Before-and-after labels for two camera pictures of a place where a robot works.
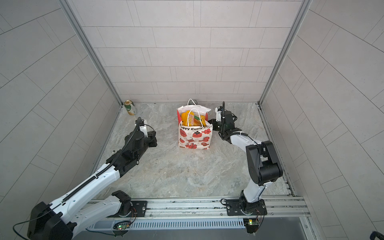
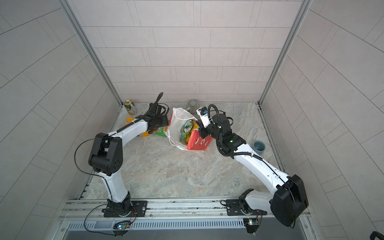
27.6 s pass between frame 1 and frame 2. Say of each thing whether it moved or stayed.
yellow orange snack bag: moved
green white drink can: stayed
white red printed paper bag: moved
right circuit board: stayed
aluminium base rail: stayed
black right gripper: moved
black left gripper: moved
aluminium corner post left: stayed
